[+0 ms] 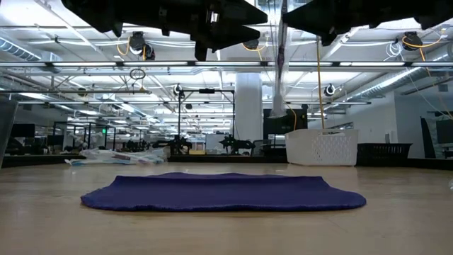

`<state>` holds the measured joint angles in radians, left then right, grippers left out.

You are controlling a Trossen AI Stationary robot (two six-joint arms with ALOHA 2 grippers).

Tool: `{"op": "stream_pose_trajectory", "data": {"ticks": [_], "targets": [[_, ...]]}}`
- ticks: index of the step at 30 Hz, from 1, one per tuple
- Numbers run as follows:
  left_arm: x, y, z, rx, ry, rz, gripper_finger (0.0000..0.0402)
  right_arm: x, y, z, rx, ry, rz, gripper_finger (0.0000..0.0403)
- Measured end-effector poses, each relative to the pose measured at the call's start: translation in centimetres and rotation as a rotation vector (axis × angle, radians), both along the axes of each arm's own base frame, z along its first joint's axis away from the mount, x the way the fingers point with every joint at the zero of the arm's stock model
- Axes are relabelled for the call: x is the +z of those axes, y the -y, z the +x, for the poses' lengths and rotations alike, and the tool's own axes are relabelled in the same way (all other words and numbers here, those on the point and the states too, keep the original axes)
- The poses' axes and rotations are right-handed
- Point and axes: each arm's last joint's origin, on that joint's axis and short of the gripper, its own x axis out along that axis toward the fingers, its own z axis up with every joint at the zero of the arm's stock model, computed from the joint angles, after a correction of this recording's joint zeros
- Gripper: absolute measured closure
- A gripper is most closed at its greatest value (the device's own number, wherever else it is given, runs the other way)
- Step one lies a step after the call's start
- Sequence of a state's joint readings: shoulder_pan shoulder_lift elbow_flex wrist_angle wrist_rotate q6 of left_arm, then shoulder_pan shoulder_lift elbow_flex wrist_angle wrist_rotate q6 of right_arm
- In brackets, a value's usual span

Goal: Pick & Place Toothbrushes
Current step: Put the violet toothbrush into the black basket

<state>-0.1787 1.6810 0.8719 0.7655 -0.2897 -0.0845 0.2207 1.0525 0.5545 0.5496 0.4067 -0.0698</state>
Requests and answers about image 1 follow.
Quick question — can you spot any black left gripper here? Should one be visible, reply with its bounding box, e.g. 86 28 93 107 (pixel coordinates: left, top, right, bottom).
155 0 268 62

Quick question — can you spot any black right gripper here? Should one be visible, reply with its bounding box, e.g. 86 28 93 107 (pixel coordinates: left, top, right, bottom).
282 0 377 47

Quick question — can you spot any blue toothbrush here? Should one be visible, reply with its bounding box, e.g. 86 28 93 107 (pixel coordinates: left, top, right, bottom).
141 146 171 164
65 158 117 166

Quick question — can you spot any white pillar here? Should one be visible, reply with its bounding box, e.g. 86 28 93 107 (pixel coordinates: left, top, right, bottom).
234 72 263 142

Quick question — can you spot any black cabinet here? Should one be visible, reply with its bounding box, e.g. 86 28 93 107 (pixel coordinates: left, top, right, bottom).
263 108 309 141

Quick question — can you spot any white plastic basket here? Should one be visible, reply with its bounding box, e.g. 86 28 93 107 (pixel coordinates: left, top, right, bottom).
285 128 360 167

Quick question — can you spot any black plastic basket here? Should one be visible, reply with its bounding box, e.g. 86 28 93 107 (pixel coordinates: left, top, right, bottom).
356 142 413 167

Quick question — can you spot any dark blue square mat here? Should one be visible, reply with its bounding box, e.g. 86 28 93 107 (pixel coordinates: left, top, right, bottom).
80 171 367 213

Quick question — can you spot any black monitor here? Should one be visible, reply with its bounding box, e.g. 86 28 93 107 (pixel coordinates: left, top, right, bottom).
420 111 453 159

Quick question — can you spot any yellow hanging cable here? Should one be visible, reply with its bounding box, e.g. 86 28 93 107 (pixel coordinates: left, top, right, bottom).
316 35 326 130

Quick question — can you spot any long ceiling light rail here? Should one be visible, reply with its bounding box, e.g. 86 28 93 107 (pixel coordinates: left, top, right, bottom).
0 60 453 68

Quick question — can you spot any yellow curved cable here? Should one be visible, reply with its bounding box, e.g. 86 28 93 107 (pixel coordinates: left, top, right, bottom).
286 104 297 131

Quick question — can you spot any silver ventilation duct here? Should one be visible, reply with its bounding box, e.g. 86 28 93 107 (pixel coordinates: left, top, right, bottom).
348 42 453 102
0 37 63 74

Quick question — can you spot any black station frame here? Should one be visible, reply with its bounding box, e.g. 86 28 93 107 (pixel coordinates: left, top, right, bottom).
178 88 236 142

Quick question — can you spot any black aluminium table frame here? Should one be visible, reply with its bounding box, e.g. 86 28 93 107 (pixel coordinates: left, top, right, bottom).
0 154 453 171

